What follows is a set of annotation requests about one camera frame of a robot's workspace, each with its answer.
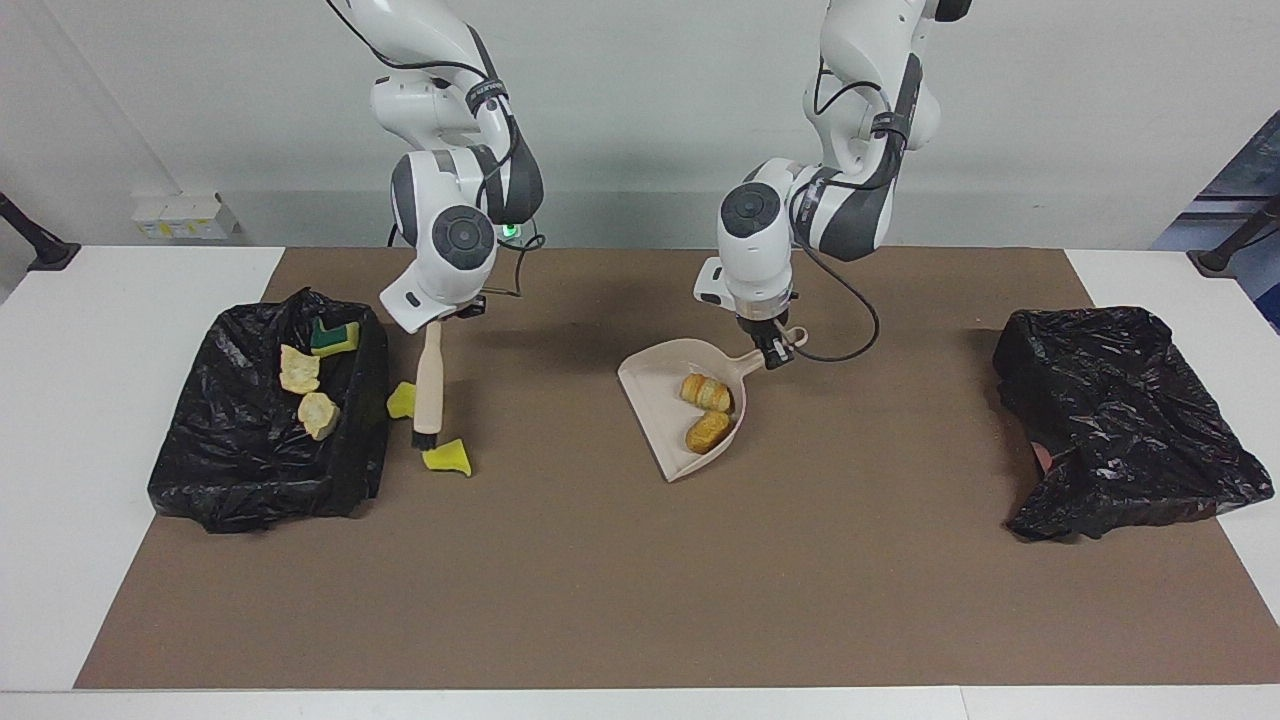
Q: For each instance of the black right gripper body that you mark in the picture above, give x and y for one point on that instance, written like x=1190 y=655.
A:
x=468 y=308

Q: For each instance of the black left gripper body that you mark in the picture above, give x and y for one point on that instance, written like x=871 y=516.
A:
x=765 y=325

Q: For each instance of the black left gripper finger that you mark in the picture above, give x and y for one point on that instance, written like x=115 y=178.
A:
x=786 y=350
x=768 y=352

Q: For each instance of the golden croissant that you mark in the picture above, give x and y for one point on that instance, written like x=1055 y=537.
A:
x=299 y=369
x=706 y=392

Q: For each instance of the beige hand brush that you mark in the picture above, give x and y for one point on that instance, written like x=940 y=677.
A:
x=430 y=385

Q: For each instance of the brown oblong bread roll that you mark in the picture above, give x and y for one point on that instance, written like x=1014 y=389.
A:
x=708 y=431

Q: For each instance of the yellow sponge piece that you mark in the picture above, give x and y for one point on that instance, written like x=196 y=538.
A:
x=340 y=342
x=401 y=400
x=447 y=459

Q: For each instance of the beige plastic dustpan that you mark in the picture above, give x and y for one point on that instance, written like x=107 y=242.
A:
x=660 y=400

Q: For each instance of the pale bread chunk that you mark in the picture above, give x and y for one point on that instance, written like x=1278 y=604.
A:
x=318 y=414

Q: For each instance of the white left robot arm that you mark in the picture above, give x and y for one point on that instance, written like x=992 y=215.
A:
x=760 y=260

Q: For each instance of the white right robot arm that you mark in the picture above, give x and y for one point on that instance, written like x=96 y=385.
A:
x=440 y=180

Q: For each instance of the black bag lined trash bin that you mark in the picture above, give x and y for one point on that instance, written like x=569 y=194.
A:
x=240 y=460
x=1120 y=420

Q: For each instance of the brown table mat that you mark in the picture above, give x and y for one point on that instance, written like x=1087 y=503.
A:
x=800 y=600

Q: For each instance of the blue grey cabinet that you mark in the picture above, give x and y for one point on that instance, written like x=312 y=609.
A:
x=1250 y=175

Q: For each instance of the white wall socket box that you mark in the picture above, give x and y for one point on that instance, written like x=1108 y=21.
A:
x=185 y=215

